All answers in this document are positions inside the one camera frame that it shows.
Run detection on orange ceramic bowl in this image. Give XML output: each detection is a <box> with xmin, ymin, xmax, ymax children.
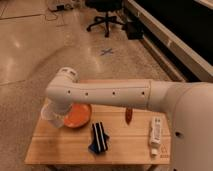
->
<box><xmin>64</xmin><ymin>103</ymin><xmax>92</xmax><ymax>128</ymax></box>

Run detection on white tube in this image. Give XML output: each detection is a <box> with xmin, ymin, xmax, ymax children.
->
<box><xmin>149</xmin><ymin>117</ymin><xmax>162</xmax><ymax>157</ymax></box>

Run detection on red chili pepper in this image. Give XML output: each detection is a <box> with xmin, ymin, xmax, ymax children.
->
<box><xmin>125</xmin><ymin>108</ymin><xmax>133</xmax><ymax>124</ymax></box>

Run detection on white ceramic cup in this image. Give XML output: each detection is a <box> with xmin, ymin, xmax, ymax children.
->
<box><xmin>41</xmin><ymin>103</ymin><xmax>67</xmax><ymax>128</ymax></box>

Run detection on black box on floor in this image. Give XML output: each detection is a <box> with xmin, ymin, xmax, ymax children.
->
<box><xmin>126</xmin><ymin>22</ymin><xmax>143</xmax><ymax>40</ymax></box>

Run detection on wooden table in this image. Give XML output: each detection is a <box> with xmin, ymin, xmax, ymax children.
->
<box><xmin>24</xmin><ymin>78</ymin><xmax>177</xmax><ymax>171</ymax></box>

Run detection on grey power strip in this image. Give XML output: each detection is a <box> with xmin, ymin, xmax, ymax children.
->
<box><xmin>45</xmin><ymin>0</ymin><xmax>73</xmax><ymax>12</ymax></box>

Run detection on black office chair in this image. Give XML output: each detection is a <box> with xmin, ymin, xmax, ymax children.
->
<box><xmin>85</xmin><ymin>0</ymin><xmax>125</xmax><ymax>37</ymax></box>

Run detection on long white bench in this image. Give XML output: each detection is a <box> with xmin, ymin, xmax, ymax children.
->
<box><xmin>124</xmin><ymin>0</ymin><xmax>213</xmax><ymax>82</ymax></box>

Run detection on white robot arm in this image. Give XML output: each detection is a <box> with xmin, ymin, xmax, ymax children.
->
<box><xmin>46</xmin><ymin>67</ymin><xmax>213</xmax><ymax>171</ymax></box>

